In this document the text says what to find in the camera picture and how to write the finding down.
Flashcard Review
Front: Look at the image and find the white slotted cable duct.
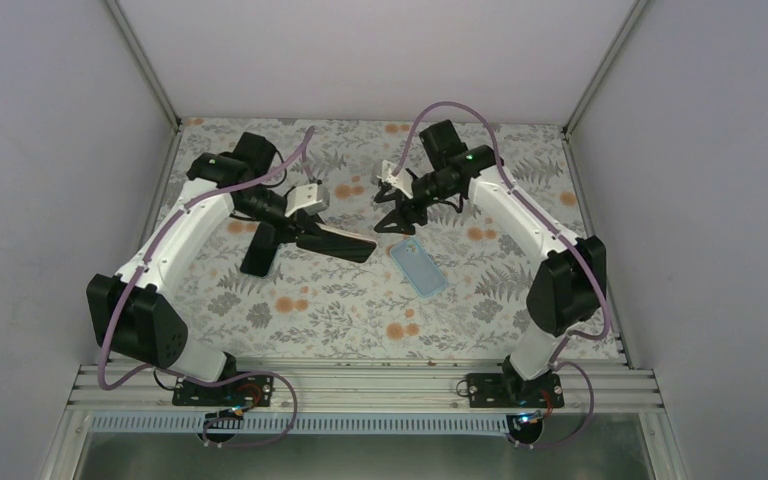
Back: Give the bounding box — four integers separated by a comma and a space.
88, 412, 510, 436

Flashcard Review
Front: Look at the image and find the black phone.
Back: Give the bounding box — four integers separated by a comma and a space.
299, 225, 377, 263
240, 223, 285, 278

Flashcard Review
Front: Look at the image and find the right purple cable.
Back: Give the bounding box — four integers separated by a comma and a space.
397, 101, 614, 449

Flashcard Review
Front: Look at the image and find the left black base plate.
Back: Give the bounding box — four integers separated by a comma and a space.
172, 375, 275, 408

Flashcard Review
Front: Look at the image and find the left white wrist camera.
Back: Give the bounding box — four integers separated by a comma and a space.
284, 183, 330, 217

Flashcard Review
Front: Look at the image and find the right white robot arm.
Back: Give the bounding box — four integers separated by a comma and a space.
373, 120, 607, 407

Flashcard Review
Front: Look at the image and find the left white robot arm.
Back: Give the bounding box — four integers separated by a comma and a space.
86, 128, 315, 405

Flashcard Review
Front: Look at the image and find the aluminium mounting rail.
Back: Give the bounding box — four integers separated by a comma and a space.
67, 359, 664, 414

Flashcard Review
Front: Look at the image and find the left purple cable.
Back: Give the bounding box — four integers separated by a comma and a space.
97, 125, 316, 449

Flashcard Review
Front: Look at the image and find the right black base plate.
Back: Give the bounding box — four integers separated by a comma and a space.
465, 372, 565, 409

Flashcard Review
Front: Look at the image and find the purple cable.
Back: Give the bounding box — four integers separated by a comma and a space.
397, 101, 614, 449
97, 125, 316, 449

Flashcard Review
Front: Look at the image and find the floral patterned table mat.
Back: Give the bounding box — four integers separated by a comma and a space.
160, 118, 585, 360

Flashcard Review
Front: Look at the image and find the light blue phone case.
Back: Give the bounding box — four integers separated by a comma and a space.
389, 237, 448, 298

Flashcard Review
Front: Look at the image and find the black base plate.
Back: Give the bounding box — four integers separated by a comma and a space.
465, 372, 565, 409
172, 375, 275, 408

